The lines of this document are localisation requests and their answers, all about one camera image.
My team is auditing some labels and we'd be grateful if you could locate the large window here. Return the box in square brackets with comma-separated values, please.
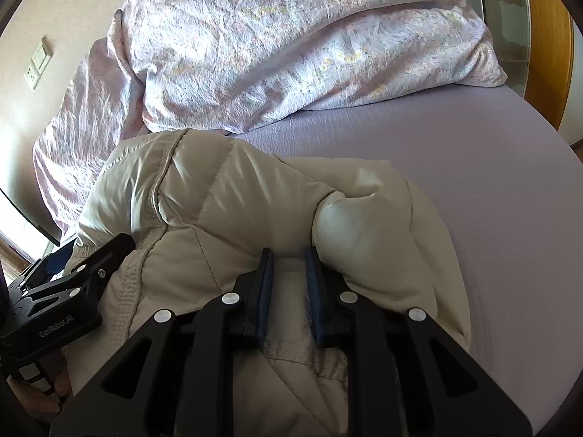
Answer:
[1, 192, 57, 284]

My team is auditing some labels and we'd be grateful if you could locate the pink floral duvet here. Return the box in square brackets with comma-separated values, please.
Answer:
[32, 0, 507, 230]

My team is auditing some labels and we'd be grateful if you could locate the frosted glass wardrobe door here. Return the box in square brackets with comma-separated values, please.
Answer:
[467, 0, 532, 97]

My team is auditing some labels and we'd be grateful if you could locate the wall light switch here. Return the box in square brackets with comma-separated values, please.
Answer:
[23, 38, 52, 90]

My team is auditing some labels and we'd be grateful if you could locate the beige quilted down jacket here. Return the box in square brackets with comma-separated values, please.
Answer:
[65, 130, 472, 436]

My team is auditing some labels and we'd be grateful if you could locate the person's left hand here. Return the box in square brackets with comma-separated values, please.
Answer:
[8, 350, 72, 417]

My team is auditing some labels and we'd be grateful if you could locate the lavender bed sheet mattress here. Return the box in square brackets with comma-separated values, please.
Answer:
[245, 85, 582, 436]

